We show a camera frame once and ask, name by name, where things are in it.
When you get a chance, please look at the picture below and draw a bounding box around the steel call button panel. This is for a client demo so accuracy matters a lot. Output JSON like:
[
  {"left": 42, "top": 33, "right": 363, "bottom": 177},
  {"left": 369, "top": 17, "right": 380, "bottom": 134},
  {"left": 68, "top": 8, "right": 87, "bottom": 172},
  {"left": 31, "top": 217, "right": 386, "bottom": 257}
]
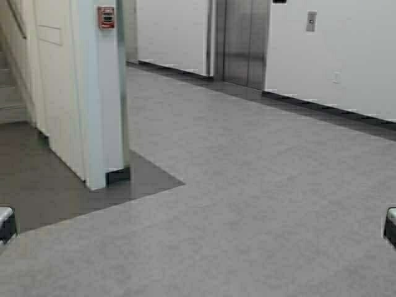
[{"left": 306, "top": 11, "right": 317, "bottom": 32}]

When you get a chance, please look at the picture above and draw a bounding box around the steel elevator door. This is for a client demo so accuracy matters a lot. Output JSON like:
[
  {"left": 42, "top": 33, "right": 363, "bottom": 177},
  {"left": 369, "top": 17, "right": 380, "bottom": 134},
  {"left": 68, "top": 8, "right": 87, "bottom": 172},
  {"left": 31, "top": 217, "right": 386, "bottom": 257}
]
[{"left": 214, "top": 0, "right": 270, "bottom": 90}]

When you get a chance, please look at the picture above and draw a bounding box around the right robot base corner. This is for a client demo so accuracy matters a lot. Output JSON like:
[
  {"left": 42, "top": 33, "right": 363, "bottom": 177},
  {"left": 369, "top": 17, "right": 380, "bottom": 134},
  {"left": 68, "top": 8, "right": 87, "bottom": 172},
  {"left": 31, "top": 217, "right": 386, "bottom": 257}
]
[{"left": 383, "top": 207, "right": 396, "bottom": 248}]

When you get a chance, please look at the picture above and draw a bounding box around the staircase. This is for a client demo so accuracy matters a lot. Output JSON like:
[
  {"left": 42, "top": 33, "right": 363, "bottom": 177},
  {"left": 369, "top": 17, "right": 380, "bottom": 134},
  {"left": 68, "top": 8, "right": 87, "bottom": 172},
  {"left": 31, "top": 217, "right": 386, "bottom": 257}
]
[{"left": 1, "top": 49, "right": 32, "bottom": 124}]

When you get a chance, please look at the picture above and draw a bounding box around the red fire alarm pull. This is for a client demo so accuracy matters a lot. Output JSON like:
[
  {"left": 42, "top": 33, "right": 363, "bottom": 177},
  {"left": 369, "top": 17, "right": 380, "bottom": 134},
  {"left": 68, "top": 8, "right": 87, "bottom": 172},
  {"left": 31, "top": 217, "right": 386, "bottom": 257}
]
[{"left": 97, "top": 6, "right": 116, "bottom": 30}]

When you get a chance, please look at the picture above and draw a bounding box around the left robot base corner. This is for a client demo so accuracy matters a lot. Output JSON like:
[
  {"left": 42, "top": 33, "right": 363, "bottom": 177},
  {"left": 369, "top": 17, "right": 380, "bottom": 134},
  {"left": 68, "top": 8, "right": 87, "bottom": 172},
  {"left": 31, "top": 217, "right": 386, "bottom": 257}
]
[{"left": 1, "top": 207, "right": 18, "bottom": 245}]

